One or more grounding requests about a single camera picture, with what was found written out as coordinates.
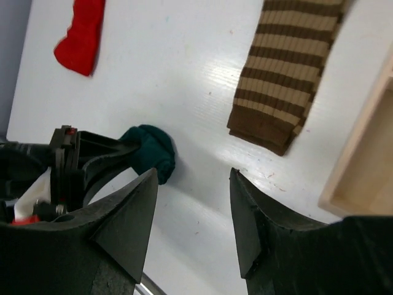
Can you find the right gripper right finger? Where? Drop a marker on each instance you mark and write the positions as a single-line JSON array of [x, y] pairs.
[[283, 252]]

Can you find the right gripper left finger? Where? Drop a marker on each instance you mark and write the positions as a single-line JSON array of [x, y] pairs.
[[98, 249]]

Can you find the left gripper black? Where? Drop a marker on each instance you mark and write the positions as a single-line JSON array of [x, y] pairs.
[[44, 182]]

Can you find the dark green reindeer sock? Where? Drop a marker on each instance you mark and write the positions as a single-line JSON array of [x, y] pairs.
[[155, 151]]

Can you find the brown striped sock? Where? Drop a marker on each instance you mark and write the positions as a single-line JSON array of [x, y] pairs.
[[283, 70]]

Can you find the wooden compartment tray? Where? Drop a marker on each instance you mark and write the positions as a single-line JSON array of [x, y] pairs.
[[361, 181]]

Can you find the red sock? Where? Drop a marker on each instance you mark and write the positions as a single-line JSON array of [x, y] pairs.
[[77, 51]]

